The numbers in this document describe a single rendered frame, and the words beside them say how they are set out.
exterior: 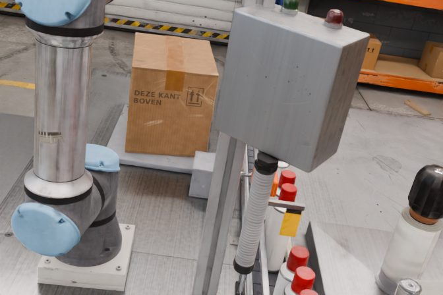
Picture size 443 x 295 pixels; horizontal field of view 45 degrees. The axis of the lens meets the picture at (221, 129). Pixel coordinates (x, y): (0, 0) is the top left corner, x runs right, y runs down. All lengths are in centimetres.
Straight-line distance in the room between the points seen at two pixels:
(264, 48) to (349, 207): 92
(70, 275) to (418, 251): 71
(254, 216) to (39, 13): 43
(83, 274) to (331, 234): 60
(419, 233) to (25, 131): 115
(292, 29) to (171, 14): 460
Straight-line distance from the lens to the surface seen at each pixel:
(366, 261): 133
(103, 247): 117
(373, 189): 171
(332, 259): 129
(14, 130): 174
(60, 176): 94
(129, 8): 532
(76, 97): 88
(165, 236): 133
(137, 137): 157
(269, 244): 117
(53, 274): 118
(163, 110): 153
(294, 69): 72
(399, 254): 120
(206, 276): 106
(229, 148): 89
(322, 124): 73
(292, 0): 78
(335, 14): 76
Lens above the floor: 166
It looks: 27 degrees down
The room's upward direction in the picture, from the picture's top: 10 degrees clockwise
